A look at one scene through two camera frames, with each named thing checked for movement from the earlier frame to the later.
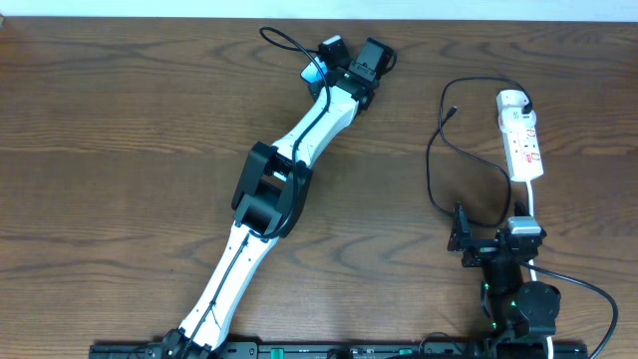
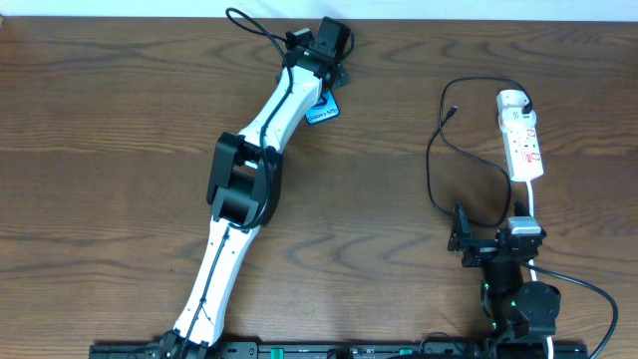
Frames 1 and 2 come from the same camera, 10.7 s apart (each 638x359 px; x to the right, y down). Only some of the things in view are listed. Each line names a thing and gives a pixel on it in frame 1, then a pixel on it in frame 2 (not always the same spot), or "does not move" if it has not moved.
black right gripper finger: [520, 209] does not move
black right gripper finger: [461, 230] does not move
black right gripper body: [484, 249] does not move
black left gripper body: [363, 70] → [342, 76]
